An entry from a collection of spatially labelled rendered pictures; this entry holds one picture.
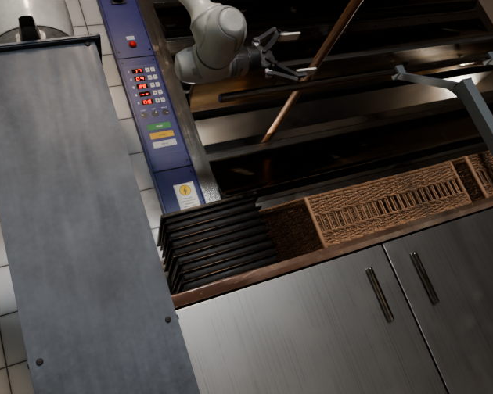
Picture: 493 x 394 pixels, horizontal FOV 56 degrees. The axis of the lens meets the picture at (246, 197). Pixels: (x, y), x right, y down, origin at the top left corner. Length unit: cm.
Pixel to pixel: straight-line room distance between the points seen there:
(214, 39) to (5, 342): 106
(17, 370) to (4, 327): 13
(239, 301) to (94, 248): 46
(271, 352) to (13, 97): 72
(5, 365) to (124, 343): 94
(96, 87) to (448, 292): 100
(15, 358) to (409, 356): 111
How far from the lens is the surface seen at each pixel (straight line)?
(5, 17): 96
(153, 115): 182
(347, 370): 116
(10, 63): 87
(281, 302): 111
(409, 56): 239
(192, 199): 168
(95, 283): 70
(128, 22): 208
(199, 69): 132
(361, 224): 132
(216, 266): 125
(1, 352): 161
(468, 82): 166
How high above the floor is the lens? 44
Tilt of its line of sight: 16 degrees up
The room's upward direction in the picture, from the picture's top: 20 degrees counter-clockwise
